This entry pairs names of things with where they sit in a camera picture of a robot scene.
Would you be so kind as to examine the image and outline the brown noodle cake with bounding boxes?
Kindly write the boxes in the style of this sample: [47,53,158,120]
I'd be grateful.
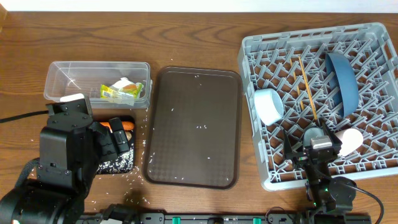
[125,131,132,141]

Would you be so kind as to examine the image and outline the dark brown serving tray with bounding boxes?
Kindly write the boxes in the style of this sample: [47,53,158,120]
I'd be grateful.
[142,67,243,190]

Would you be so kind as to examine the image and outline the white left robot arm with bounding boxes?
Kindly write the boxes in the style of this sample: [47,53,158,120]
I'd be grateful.
[1,99,130,223]

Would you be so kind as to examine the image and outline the spilled white rice pile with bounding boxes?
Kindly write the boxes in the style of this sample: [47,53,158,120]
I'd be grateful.
[96,146,135,175]

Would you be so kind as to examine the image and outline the orange carrot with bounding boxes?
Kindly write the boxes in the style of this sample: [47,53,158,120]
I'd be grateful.
[100,121,134,131]

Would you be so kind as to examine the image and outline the white tissue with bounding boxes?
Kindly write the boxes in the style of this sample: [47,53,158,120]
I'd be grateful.
[111,77,136,90]

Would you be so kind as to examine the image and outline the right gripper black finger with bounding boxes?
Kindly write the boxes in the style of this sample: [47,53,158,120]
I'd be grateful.
[322,121,342,149]
[283,131,294,159]

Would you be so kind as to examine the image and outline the clear plastic bin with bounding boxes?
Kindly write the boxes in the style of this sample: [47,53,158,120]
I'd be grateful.
[44,61,152,109]

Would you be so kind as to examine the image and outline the light blue plastic cup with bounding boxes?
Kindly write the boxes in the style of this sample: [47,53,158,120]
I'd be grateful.
[303,127,325,147]

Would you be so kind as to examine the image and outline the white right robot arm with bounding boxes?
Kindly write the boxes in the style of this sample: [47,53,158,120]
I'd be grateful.
[283,124,356,223]

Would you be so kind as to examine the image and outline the dark blue plate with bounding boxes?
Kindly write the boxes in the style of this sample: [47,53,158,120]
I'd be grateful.
[325,53,359,118]

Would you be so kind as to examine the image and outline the yellow foil snack wrapper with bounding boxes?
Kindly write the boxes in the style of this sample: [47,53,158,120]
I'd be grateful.
[100,83,144,100]

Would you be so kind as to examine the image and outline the light blue rice bowl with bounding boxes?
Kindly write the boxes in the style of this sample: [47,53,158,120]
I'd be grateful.
[254,89,284,126]

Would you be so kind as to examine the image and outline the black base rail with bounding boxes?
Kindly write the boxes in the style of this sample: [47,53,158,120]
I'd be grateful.
[76,204,372,224]

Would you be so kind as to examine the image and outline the grey dishwasher rack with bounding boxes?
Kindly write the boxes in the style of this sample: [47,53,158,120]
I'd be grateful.
[238,22,397,191]

